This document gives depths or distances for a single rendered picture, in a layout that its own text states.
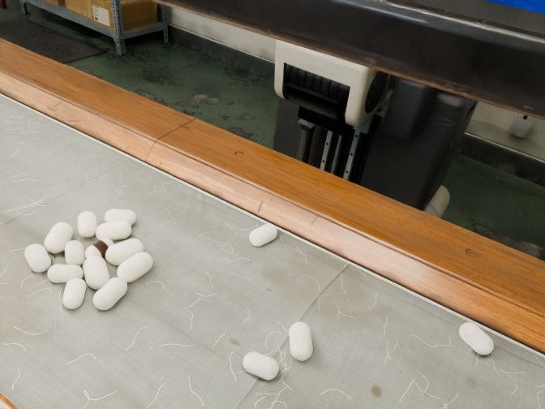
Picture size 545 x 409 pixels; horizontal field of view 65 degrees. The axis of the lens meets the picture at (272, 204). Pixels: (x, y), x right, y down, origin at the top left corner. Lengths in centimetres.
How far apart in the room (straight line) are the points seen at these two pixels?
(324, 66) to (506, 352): 64
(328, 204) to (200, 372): 25
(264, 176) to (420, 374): 29
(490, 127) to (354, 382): 209
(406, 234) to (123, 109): 45
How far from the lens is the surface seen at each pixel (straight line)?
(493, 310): 50
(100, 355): 41
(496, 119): 239
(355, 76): 90
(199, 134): 63
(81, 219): 50
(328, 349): 41
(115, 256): 46
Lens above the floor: 108
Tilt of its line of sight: 38 degrees down
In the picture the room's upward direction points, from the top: 8 degrees clockwise
